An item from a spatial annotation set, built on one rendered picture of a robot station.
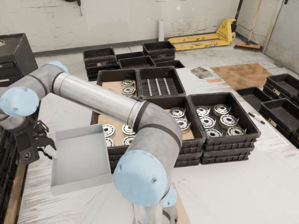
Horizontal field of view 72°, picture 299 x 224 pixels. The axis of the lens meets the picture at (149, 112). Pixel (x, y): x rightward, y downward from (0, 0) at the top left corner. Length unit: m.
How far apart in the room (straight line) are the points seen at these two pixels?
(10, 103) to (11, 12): 3.84
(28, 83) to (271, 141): 1.39
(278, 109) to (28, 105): 2.25
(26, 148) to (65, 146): 0.23
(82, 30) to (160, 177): 4.04
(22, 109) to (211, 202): 0.93
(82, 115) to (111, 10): 2.95
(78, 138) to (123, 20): 3.59
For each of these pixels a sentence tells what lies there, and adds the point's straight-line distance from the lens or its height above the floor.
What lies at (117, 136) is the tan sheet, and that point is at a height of 0.83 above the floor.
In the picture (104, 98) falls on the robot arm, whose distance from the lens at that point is 0.58.
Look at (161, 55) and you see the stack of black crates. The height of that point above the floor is 0.52.
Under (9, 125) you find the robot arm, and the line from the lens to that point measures 0.75.
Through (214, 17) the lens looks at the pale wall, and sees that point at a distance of 5.07.
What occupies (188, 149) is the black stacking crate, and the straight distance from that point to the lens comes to 1.13.
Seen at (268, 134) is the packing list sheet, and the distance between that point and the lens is 1.60.
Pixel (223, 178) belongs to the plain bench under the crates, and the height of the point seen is 0.70.
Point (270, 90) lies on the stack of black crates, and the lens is 2.75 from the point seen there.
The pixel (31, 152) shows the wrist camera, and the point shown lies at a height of 1.22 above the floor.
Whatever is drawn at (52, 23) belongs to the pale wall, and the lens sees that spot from 4.34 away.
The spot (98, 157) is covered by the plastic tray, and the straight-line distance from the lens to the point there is 0.87.
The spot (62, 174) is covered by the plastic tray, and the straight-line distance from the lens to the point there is 0.86.
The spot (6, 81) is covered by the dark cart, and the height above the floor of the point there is 0.63.
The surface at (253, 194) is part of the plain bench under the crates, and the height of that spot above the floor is 0.70.
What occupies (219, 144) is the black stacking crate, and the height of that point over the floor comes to 0.87.
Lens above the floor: 1.71
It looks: 40 degrees down
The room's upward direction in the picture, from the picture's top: 1 degrees counter-clockwise
